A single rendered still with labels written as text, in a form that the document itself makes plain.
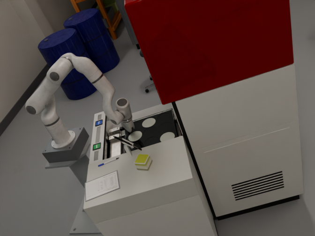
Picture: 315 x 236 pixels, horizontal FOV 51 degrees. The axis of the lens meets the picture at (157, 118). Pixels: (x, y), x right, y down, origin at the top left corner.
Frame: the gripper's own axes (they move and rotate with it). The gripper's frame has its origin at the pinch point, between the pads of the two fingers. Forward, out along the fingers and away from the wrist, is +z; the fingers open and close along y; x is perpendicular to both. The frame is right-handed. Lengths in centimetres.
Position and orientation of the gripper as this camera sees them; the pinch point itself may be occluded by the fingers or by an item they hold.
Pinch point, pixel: (129, 130)
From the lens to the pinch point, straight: 228.2
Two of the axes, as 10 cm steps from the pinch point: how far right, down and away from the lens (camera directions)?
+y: 6.8, 5.5, -4.8
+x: 7.3, -5.9, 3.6
